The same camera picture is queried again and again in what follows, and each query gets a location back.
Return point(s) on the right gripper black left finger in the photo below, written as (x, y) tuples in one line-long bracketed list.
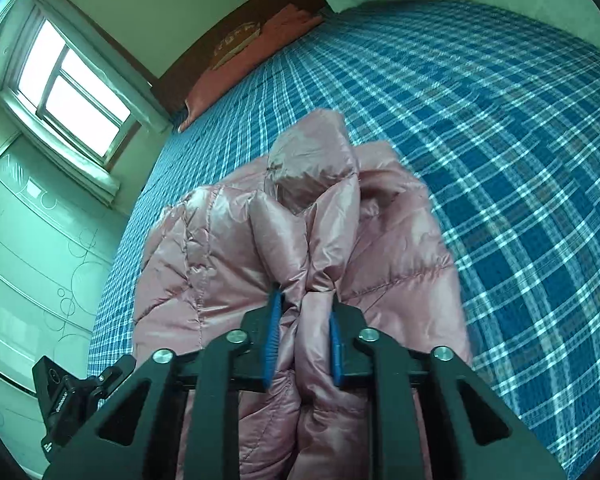
[(178, 412)]

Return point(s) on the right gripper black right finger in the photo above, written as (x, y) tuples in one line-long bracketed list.
[(431, 415)]

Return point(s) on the pink puffer down jacket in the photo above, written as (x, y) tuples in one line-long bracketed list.
[(324, 219)]

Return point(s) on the bright bedroom window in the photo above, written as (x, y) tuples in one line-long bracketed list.
[(52, 81)]

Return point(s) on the white patterned wardrobe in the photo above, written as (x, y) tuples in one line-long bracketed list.
[(57, 244)]

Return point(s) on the blue plaid bed sheet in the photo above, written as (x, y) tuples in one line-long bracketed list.
[(499, 114)]

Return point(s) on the dark wooden headboard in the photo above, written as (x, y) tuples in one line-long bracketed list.
[(214, 47)]

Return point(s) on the orange-red pillow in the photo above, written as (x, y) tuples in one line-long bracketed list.
[(241, 52)]

